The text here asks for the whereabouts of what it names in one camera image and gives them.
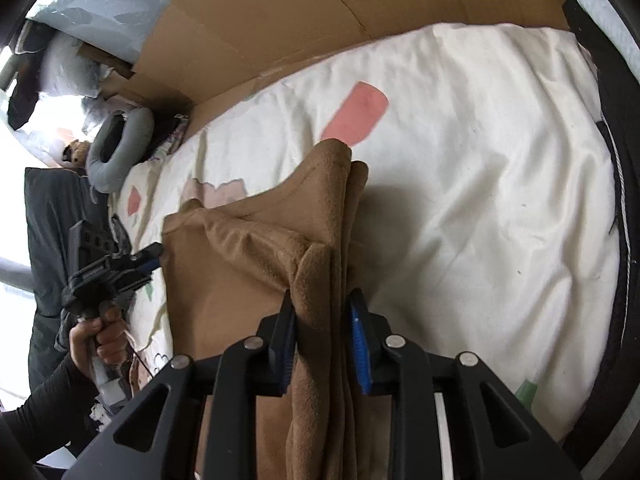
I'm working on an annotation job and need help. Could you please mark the person left forearm black sleeve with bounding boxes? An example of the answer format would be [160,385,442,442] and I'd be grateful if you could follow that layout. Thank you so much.
[1,356,98,465]

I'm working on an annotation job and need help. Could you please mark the grey neck pillow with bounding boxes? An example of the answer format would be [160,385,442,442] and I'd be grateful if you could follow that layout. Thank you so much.
[86,107,154,194]

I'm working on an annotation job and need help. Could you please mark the brown cardboard sheet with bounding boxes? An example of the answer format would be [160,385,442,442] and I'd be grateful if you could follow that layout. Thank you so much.
[103,0,566,127]

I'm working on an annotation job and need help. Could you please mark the small teddy bear toy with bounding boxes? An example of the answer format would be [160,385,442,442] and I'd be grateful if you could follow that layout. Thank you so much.
[62,140,91,168]

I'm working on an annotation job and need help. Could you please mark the person left hand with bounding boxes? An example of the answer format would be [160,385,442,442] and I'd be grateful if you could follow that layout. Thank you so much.
[70,307,128,378]

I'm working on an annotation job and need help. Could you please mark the white folded towel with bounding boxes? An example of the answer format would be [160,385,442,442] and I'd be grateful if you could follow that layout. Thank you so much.
[577,0,639,79]

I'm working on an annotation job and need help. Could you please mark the black garment on pillow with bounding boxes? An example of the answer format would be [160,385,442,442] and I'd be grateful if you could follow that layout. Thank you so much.
[8,20,55,130]

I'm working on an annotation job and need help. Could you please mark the cream bear print bedsheet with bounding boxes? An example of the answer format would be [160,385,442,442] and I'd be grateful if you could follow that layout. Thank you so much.
[110,24,622,439]

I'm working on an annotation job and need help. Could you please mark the grey wrapped mattress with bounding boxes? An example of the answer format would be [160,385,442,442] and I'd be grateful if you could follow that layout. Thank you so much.
[27,0,170,64]

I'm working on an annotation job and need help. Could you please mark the brown graphic t-shirt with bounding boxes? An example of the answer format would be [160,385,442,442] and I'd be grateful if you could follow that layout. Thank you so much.
[162,139,375,479]

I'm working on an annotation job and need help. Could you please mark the white pillow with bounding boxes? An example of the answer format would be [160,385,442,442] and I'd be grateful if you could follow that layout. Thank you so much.
[40,32,101,99]

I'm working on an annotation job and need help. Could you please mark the dark green pillow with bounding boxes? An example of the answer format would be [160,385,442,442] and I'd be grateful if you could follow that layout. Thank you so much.
[24,168,108,390]

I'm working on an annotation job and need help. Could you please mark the black folded garment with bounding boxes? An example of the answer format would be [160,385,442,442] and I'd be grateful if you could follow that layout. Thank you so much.
[563,0,639,469]

